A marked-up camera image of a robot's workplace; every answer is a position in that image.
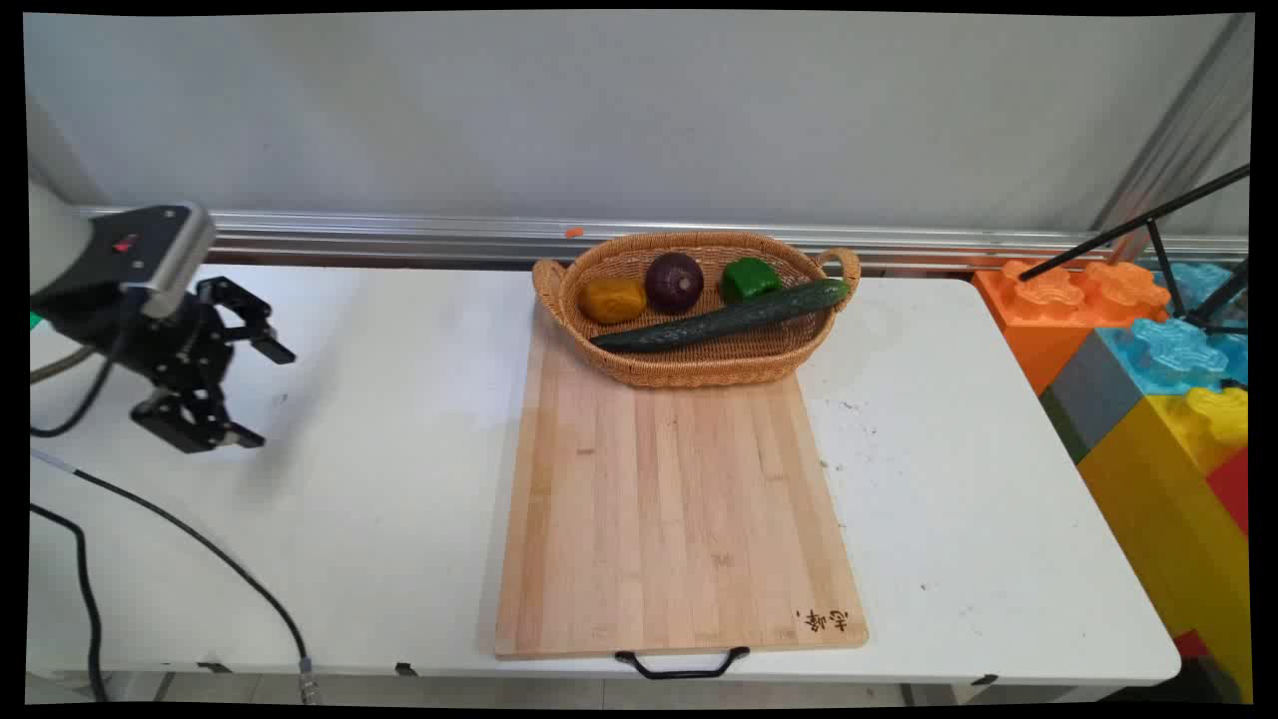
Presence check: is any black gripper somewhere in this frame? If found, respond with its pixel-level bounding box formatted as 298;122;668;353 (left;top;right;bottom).
40;277;298;455

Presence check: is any long dark green cucumber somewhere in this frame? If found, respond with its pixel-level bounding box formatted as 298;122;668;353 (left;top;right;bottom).
589;278;852;353

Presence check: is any yellow-brown potato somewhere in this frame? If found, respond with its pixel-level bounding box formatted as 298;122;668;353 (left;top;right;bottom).
580;277;648;326

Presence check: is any red onion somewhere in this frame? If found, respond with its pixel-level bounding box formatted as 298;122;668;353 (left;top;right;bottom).
645;252;706;315

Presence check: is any wooden cutting board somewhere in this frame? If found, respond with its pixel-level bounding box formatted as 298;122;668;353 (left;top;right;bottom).
494;300;870;682

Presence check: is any woven wicker basket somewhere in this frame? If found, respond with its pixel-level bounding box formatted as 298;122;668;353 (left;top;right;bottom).
532;232;862;388

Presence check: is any green bell pepper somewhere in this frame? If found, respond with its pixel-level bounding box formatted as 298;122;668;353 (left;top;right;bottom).
719;257;783;305

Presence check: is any orange giant building block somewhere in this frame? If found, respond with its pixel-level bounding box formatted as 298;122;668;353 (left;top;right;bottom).
973;260;1172;396

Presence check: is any grey giant building block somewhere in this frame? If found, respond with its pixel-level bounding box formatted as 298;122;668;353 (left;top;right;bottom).
1038;330;1145;463

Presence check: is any light blue giant building block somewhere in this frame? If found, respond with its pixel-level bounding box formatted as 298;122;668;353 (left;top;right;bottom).
1153;262;1249;323
1098;318;1249;396

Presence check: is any black tripod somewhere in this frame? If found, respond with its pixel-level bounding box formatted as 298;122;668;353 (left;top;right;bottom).
1018;165;1251;337

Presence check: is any yellow giant building block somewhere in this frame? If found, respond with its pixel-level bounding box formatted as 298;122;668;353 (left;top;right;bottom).
1076;384;1254;702

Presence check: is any red giant building block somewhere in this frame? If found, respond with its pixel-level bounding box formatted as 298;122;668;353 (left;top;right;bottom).
1205;446;1251;537

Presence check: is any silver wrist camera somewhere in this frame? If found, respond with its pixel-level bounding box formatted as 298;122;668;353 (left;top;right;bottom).
145;207;217;320

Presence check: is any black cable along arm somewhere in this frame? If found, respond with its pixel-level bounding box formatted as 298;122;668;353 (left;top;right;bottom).
30;335;133;440

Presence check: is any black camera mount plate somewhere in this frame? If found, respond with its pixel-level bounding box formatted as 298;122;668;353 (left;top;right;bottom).
35;204;191;301

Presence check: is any grey cable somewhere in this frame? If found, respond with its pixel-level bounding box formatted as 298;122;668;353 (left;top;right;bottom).
30;347;99;386

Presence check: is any black cable with metal connector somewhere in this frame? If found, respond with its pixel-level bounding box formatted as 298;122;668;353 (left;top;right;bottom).
30;446;321;705

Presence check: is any aluminium rail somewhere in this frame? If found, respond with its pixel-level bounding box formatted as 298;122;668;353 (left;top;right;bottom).
80;207;1249;273

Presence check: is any plain black cable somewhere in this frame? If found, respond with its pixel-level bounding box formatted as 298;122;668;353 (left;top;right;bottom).
28;502;109;703

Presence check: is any aluminium frame post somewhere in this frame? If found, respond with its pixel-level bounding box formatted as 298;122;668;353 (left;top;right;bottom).
1093;15;1254;263

